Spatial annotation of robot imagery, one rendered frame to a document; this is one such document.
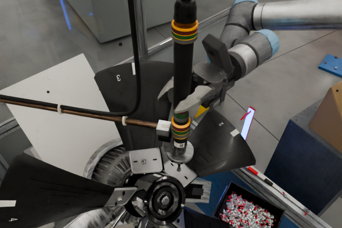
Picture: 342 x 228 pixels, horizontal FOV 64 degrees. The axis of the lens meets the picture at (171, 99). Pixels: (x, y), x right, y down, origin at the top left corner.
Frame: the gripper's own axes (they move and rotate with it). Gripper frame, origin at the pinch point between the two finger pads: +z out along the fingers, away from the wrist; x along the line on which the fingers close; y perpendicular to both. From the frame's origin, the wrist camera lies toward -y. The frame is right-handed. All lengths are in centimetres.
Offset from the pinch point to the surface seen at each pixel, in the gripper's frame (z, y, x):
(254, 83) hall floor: -180, 148, 66
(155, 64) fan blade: -10.3, 6.6, 17.0
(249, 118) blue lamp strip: -37, 34, 0
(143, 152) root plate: 3.4, 22.5, 6.8
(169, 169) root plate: -1.3, 30.1, 1.8
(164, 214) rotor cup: 8.5, 28.6, -7.0
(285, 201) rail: -38, 63, -24
